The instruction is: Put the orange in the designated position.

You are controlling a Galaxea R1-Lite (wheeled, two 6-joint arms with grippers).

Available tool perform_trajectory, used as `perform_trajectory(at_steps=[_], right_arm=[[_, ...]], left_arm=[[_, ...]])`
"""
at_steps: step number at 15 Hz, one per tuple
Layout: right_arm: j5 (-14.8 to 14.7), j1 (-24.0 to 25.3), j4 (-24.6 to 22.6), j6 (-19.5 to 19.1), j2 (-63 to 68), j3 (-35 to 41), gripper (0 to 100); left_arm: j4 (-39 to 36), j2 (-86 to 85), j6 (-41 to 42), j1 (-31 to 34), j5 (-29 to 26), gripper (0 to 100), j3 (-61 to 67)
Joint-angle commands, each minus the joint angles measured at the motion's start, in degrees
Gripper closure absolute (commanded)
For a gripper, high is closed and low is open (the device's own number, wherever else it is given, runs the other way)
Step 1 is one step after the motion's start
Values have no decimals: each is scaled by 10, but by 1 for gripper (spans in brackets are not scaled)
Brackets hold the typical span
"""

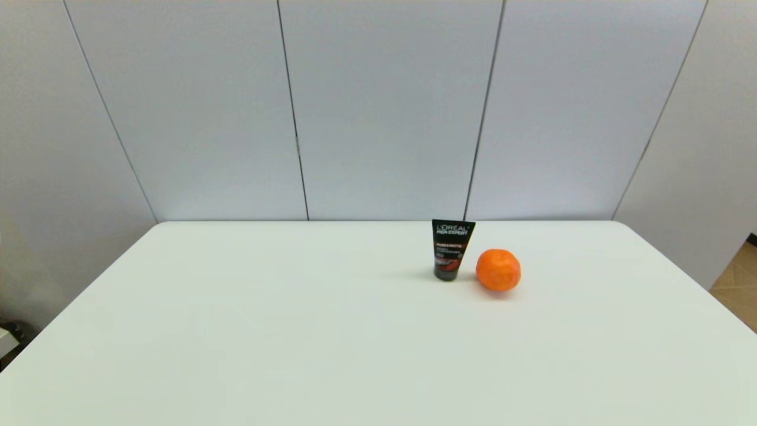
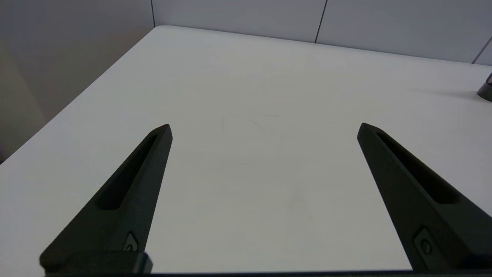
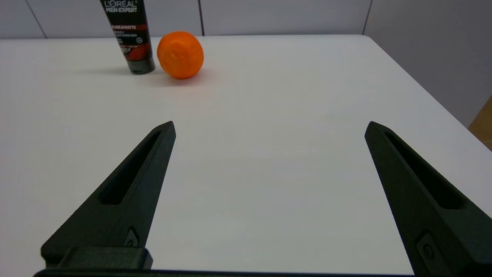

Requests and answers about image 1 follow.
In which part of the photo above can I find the orange fruit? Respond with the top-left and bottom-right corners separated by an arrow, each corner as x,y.
475,248 -> 522,292

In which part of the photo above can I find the black L'Oreal cosmetic tube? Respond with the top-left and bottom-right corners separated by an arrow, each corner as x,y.
431,219 -> 476,282

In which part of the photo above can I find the white and dark background object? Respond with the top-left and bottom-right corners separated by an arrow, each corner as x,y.
0,321 -> 27,359

